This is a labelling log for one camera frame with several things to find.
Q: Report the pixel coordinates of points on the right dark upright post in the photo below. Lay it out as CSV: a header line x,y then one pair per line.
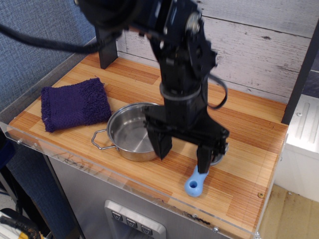
x,y
302,77

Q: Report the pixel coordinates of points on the stainless steel cabinet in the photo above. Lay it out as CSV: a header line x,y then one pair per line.
x,y
87,190

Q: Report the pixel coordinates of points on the purple folded cloth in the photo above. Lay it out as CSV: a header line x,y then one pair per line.
x,y
65,107

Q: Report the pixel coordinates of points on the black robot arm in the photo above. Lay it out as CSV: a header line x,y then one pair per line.
x,y
175,30

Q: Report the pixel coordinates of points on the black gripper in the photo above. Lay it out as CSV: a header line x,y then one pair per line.
x,y
186,117

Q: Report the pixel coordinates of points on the silver button panel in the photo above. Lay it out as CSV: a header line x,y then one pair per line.
x,y
126,223

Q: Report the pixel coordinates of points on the clear acrylic edge guard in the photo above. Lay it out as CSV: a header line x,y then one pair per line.
x,y
224,203

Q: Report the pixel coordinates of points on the yellow black bag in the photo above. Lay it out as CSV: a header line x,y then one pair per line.
x,y
26,231

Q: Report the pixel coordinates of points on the blue grey plastic spoon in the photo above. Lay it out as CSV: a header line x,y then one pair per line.
x,y
194,184

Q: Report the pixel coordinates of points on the white ribbed appliance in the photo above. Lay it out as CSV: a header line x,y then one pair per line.
x,y
298,167

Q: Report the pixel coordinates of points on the stainless steel pot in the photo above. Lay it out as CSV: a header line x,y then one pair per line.
x,y
126,131

